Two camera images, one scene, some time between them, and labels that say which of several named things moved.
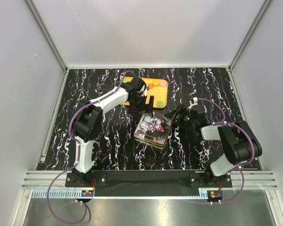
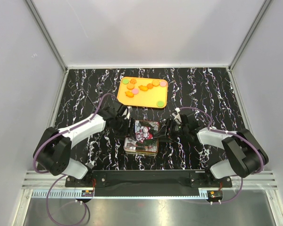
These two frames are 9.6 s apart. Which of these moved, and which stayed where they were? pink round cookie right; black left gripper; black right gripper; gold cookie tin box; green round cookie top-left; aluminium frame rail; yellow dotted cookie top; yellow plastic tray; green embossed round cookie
Moved: gold cookie tin box; black left gripper; black right gripper
Stayed: yellow dotted cookie top; aluminium frame rail; green embossed round cookie; yellow plastic tray; green round cookie top-left; pink round cookie right
